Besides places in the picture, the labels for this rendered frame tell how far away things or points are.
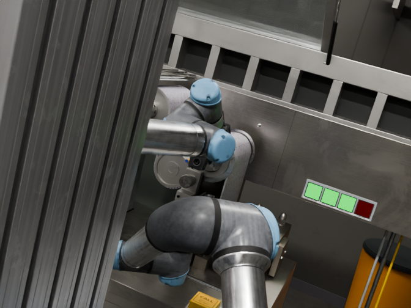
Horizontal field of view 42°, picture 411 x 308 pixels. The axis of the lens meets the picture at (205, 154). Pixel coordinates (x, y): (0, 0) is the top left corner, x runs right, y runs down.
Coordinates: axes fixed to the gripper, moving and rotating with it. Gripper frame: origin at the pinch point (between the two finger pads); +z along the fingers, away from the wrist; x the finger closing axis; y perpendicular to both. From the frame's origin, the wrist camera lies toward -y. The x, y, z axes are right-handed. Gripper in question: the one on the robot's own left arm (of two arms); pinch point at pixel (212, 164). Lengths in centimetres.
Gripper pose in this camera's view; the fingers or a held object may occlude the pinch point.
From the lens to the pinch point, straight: 161.7
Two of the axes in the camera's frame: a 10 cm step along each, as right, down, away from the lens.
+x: -9.1, -3.2, 2.8
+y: 4.1, -8.0, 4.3
